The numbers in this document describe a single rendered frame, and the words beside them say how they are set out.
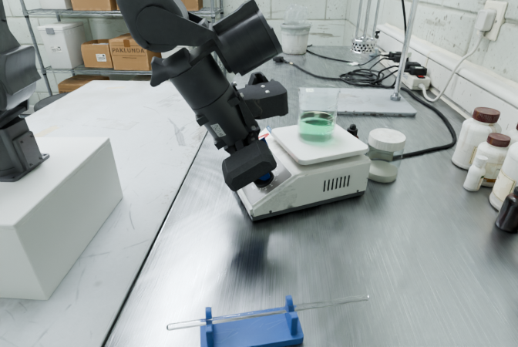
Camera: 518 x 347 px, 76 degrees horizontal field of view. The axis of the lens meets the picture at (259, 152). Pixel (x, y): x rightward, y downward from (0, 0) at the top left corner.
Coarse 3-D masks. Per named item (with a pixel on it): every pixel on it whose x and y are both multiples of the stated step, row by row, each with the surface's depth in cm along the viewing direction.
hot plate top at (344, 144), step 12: (276, 132) 55; (288, 132) 55; (336, 132) 55; (288, 144) 51; (300, 144) 51; (336, 144) 51; (348, 144) 51; (360, 144) 51; (300, 156) 48; (312, 156) 48; (324, 156) 48; (336, 156) 48; (348, 156) 49
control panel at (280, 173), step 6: (276, 168) 50; (282, 168) 49; (276, 174) 49; (282, 174) 48; (288, 174) 48; (276, 180) 48; (282, 180) 47; (246, 186) 51; (252, 186) 50; (270, 186) 48; (276, 186) 47; (246, 192) 50; (252, 192) 49; (258, 192) 48; (264, 192) 48; (252, 198) 48; (258, 198) 47
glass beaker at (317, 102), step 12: (312, 84) 52; (324, 84) 52; (300, 96) 49; (312, 96) 47; (324, 96) 47; (336, 96) 48; (300, 108) 50; (312, 108) 48; (324, 108) 48; (336, 108) 49; (300, 120) 50; (312, 120) 49; (324, 120) 49; (300, 132) 51; (312, 132) 50; (324, 132) 50; (312, 144) 51; (324, 144) 51
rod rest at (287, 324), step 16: (288, 304) 33; (240, 320) 33; (256, 320) 33; (272, 320) 33; (288, 320) 32; (208, 336) 30; (224, 336) 32; (240, 336) 32; (256, 336) 32; (272, 336) 32; (288, 336) 32
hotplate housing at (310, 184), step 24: (288, 168) 49; (312, 168) 48; (336, 168) 49; (360, 168) 50; (240, 192) 51; (288, 192) 48; (312, 192) 49; (336, 192) 51; (360, 192) 53; (264, 216) 48
